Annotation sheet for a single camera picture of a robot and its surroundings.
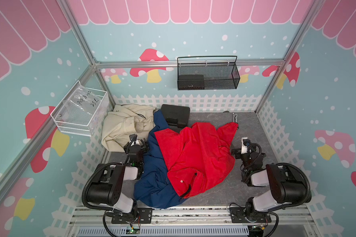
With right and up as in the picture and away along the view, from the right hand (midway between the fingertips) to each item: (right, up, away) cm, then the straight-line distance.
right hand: (240, 141), depth 90 cm
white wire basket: (-85, +17, -17) cm, 89 cm away
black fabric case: (-40, +18, +26) cm, 51 cm away
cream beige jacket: (-74, +13, +10) cm, 76 cm away
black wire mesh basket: (-19, +43, +4) cm, 48 cm away
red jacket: (-27, -8, -6) cm, 29 cm away
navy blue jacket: (-51, -25, -12) cm, 58 cm away
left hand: (-63, -1, +3) cm, 64 cm away
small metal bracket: (+6, +17, +26) cm, 32 cm away
